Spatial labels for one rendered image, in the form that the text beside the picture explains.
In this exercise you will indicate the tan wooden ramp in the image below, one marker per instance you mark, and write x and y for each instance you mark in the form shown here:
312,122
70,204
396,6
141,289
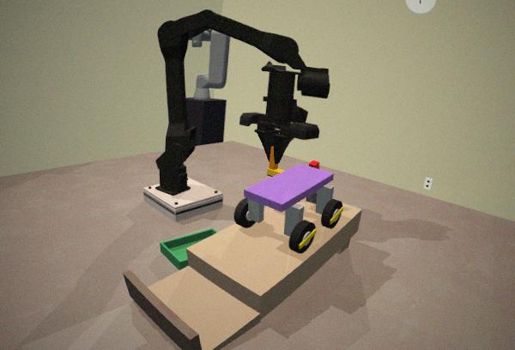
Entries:
237,276

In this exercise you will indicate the yellow wedge chock with orange handle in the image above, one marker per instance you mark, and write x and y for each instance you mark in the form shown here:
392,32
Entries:
273,168

